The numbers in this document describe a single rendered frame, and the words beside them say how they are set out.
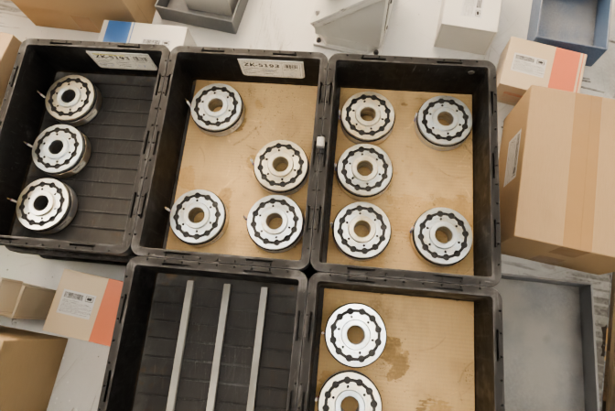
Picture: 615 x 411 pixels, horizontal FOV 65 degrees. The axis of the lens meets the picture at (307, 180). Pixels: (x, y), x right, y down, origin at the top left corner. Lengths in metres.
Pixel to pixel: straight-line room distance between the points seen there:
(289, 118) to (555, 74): 0.57
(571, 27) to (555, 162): 0.45
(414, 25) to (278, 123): 0.45
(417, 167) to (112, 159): 0.60
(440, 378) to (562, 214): 0.35
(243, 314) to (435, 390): 0.35
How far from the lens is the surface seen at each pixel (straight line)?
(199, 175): 0.96
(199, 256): 0.81
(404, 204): 0.91
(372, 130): 0.92
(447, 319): 0.89
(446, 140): 0.93
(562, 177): 0.97
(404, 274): 0.78
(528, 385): 1.06
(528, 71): 1.14
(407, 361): 0.88
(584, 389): 1.10
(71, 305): 1.06
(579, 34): 1.33
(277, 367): 0.88
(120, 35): 1.21
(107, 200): 1.01
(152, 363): 0.93
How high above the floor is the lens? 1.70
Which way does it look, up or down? 72 degrees down
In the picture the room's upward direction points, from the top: 11 degrees counter-clockwise
